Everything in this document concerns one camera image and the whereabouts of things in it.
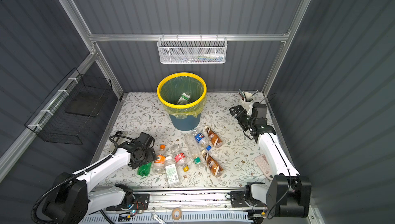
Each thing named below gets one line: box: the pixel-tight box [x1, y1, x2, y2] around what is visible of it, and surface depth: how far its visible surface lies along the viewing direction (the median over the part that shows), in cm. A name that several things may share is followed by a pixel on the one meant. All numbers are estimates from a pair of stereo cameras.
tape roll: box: [171, 208, 183, 220], surface depth 72 cm
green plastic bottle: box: [137, 161, 152, 177], surface depth 82 cm
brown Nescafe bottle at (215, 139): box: [204, 125, 223, 148], surface depth 93 cm
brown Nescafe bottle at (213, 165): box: [201, 149, 224, 178], surface depth 82 cm
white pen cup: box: [239, 91, 255, 116], surface depth 104 cm
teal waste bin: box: [168, 113, 202, 132], surface depth 104 cm
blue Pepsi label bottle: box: [193, 132, 212, 151], surface depth 93 cm
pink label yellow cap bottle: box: [171, 145, 190, 173], surface depth 86 cm
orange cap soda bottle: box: [151, 144, 167, 175], surface depth 84 cm
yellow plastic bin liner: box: [156, 71, 208, 120], surface depth 92 cm
